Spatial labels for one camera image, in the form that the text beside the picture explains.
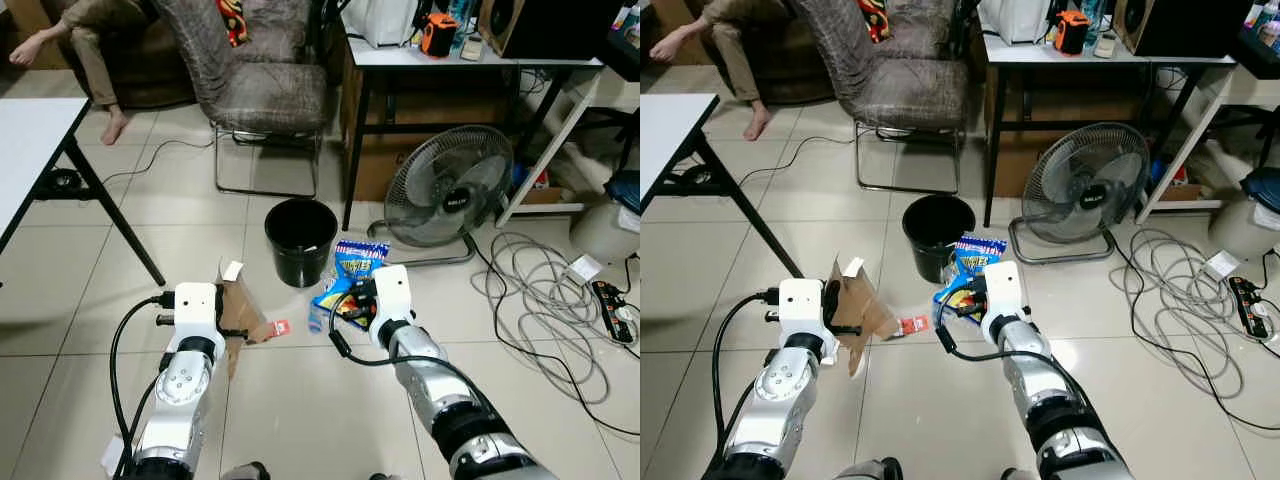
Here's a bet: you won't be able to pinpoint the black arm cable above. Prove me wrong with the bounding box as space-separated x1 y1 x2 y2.
935 300 1071 366
328 290 471 376
108 293 179 471
712 288 783 471

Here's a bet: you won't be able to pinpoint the orange black handheld device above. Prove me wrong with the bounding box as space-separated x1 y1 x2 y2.
420 12 458 58
1053 10 1091 55

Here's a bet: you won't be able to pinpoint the grey fabric covered chair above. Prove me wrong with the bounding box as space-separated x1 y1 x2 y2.
262 0 321 63
898 0 953 59
155 0 329 198
795 0 969 196

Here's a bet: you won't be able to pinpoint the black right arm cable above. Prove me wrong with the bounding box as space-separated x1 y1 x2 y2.
328 290 471 376
935 300 1071 366

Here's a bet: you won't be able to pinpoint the person's bare hand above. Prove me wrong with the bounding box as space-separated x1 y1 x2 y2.
648 28 691 63
8 33 49 67

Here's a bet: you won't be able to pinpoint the white round appliance blue lid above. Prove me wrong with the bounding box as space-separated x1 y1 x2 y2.
570 170 641 266
1208 167 1280 261

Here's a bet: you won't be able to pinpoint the white slanted frame stand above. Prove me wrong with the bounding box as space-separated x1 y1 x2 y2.
497 70 641 226
1137 65 1280 223

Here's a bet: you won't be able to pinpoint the black round rubbish bin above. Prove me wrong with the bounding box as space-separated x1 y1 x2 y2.
902 195 977 284
264 199 339 289

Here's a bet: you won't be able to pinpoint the brown cardboard piece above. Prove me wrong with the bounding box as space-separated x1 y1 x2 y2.
215 260 271 379
828 257 901 376

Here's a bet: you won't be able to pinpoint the white tote bag black straps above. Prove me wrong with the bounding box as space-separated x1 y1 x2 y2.
980 0 1053 44
352 0 421 49

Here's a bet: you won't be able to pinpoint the black power strip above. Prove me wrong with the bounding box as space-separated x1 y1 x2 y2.
1228 277 1276 341
590 280 638 346

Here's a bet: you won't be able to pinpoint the person's leg khaki trousers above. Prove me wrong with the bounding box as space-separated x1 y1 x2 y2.
710 20 773 141
70 25 133 146

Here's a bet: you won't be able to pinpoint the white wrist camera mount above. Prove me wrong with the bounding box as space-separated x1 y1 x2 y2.
778 278 829 346
985 261 1029 321
173 283 223 346
370 264 413 326

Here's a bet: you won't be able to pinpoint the blue snack bag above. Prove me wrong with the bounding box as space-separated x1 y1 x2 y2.
308 240 391 336
933 235 1009 326

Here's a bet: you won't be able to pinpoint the thin black floor cable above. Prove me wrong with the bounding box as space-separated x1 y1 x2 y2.
100 138 216 186
740 135 856 183

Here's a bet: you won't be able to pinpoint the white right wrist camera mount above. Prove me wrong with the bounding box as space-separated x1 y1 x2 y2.
985 261 1029 321
370 264 413 326

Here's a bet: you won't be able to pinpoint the grey floor fan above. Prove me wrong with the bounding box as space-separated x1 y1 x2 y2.
367 125 514 269
1008 122 1151 266

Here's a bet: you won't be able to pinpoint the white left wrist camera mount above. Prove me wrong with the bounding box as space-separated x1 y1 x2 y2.
173 283 223 346
778 278 829 346

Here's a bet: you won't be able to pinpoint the brown cardboard box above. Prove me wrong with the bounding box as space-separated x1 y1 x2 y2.
340 68 521 201
985 65 1151 198

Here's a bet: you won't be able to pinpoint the red yellow patterned cloth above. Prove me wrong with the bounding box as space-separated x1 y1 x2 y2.
855 0 891 43
217 0 249 48

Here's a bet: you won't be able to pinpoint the grey tangled floor cables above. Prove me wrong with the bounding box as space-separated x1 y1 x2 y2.
470 232 641 436
1110 228 1280 401

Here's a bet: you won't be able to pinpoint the white desk black frame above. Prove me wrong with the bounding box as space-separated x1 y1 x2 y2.
978 28 1241 226
340 30 606 231

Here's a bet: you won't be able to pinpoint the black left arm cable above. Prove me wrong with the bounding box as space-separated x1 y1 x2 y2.
712 288 783 471
108 293 179 471

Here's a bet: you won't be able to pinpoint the white table slanted black legs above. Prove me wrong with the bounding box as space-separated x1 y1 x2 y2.
640 93 804 279
0 97 166 288

